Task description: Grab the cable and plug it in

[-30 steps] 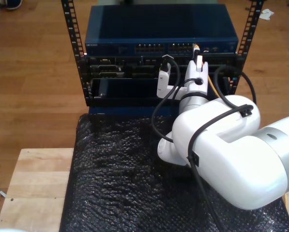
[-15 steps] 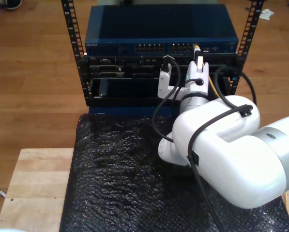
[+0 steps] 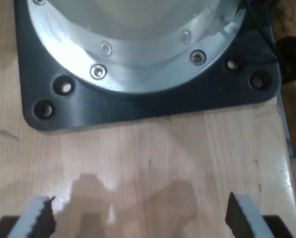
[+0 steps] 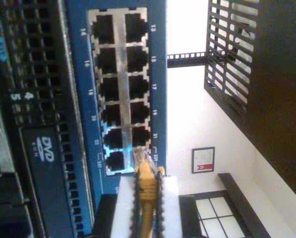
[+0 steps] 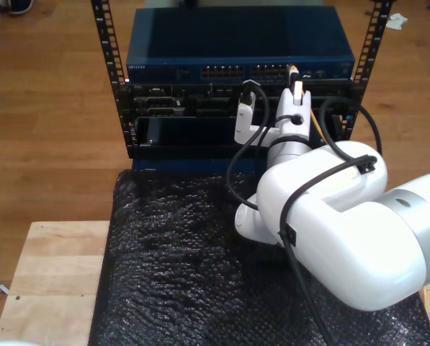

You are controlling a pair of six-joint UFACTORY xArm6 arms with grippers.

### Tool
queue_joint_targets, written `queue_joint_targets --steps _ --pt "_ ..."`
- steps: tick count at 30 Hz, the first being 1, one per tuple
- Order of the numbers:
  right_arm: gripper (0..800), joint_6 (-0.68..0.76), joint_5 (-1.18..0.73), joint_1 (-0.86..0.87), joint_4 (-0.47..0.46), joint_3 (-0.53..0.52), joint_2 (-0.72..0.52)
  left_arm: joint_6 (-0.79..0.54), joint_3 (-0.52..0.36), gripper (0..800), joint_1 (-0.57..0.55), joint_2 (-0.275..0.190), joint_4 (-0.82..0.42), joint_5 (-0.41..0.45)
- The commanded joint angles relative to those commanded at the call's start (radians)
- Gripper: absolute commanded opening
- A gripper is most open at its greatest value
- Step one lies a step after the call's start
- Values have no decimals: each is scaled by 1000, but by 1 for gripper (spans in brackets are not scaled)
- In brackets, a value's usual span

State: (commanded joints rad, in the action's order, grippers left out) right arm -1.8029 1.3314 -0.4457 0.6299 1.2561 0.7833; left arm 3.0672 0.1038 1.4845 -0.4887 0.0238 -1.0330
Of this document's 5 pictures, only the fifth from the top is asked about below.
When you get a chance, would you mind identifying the black rack server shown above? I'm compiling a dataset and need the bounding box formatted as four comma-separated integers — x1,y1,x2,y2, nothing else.
127,83,352,118

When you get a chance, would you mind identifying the blue base panel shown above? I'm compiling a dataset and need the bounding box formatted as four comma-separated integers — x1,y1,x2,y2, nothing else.
130,156,273,174

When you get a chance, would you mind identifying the white crumpled paper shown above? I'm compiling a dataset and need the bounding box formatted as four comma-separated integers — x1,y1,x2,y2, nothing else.
385,12,409,32

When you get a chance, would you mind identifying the black bubble wrap mat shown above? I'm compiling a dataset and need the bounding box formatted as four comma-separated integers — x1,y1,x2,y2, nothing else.
88,167,430,346

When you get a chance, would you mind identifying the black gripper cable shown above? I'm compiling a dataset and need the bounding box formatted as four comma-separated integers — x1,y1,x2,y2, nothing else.
268,114,311,148

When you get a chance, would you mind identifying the blue network switch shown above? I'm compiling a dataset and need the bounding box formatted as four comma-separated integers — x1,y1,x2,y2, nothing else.
125,6,356,84

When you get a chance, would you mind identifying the black rack frame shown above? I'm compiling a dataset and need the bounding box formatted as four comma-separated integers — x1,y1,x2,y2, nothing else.
90,0,394,159

